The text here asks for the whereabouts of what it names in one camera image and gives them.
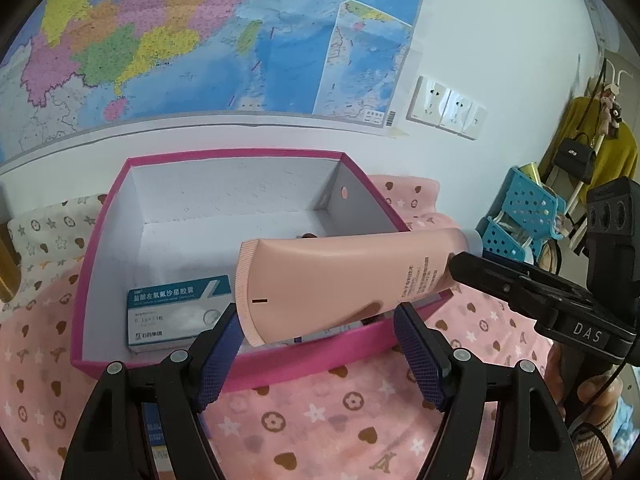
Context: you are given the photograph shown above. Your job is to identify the white printed cloth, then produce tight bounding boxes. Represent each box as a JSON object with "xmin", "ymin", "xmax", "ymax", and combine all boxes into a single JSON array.
[{"xmin": 7, "ymin": 192, "xmax": 113, "ymax": 291}]

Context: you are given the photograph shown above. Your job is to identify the light blue cloth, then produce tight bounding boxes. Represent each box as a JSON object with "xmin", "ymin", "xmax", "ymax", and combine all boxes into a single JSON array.
[{"xmin": 607, "ymin": 400, "xmax": 638, "ymax": 461}]

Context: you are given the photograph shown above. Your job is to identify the pink cosmetic tube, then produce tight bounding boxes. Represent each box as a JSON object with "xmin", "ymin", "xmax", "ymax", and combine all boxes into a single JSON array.
[{"xmin": 235, "ymin": 227, "xmax": 483, "ymax": 348}]

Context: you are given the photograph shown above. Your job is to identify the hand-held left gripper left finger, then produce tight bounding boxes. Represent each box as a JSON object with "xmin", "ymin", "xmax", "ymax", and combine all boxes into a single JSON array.
[{"xmin": 60, "ymin": 302, "xmax": 241, "ymax": 480}]

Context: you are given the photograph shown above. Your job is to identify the white coat rack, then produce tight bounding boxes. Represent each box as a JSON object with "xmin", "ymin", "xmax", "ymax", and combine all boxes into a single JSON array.
[{"xmin": 582, "ymin": 57, "xmax": 636, "ymax": 136}]

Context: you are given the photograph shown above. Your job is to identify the white teal medicine box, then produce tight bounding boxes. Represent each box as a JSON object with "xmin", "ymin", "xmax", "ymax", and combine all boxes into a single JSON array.
[{"xmin": 125, "ymin": 275, "xmax": 236, "ymax": 356}]

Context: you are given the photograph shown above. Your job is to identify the blue white carton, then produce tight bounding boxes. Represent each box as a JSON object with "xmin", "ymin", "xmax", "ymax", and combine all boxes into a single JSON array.
[{"xmin": 140, "ymin": 402, "xmax": 173, "ymax": 466}]

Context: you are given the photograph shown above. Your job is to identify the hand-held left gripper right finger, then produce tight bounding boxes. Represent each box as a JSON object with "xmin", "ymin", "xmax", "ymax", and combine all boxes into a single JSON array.
[{"xmin": 392, "ymin": 301, "xmax": 576, "ymax": 480}]

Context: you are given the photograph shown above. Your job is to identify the pink cardboard box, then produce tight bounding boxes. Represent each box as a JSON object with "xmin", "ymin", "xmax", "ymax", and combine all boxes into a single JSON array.
[{"xmin": 69, "ymin": 149, "xmax": 458, "ymax": 393}]

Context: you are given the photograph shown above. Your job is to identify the pink printed blanket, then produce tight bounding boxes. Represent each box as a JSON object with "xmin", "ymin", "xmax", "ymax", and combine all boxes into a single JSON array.
[{"xmin": 0, "ymin": 175, "xmax": 571, "ymax": 480}]

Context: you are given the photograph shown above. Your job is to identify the colourful wall map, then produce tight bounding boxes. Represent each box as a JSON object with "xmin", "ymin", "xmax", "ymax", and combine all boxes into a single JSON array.
[{"xmin": 0, "ymin": 0, "xmax": 435, "ymax": 166}]

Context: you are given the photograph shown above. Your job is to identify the yellow garment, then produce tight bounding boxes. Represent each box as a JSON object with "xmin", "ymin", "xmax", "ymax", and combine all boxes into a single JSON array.
[{"xmin": 542, "ymin": 95, "xmax": 640, "ymax": 198}]

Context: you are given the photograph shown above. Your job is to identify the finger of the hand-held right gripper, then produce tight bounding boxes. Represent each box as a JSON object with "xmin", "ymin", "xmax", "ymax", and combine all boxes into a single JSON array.
[{"xmin": 449, "ymin": 251, "xmax": 598, "ymax": 331}]

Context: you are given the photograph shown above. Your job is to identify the black cable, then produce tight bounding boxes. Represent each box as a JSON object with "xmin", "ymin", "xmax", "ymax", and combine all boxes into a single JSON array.
[{"xmin": 562, "ymin": 355, "xmax": 631, "ymax": 480}]

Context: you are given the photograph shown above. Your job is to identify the person's right hand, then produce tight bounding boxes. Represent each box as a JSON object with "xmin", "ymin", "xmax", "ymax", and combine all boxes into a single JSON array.
[{"xmin": 544, "ymin": 345, "xmax": 626, "ymax": 436}]

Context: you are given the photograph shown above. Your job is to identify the white blue medicine box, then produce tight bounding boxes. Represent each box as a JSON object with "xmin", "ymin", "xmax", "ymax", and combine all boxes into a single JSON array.
[{"xmin": 282, "ymin": 320, "xmax": 373, "ymax": 346}]

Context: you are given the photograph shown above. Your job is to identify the white wall socket panel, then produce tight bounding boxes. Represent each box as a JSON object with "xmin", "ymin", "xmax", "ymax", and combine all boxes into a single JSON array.
[
  {"xmin": 406, "ymin": 76, "xmax": 448, "ymax": 126},
  {"xmin": 440, "ymin": 87, "xmax": 473, "ymax": 133},
  {"xmin": 460, "ymin": 100, "xmax": 488, "ymax": 141}
]

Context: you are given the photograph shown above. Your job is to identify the gold metallic roll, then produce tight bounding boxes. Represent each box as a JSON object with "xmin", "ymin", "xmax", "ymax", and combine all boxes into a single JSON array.
[{"xmin": 0, "ymin": 225, "xmax": 23, "ymax": 303}]

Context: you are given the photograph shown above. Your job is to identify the black handbag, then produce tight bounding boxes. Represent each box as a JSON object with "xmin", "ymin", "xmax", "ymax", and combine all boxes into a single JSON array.
[{"xmin": 552, "ymin": 132, "xmax": 598, "ymax": 185}]

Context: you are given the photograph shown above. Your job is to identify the blue perforated plastic basket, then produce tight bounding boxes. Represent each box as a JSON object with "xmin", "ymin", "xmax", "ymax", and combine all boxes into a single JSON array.
[
  {"xmin": 500, "ymin": 167, "xmax": 568, "ymax": 236},
  {"xmin": 484, "ymin": 217, "xmax": 533, "ymax": 266}
]

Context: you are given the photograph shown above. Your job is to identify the small pink plush toy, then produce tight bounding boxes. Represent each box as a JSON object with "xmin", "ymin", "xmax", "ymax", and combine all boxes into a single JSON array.
[{"xmin": 600, "ymin": 87, "xmax": 623, "ymax": 136}]

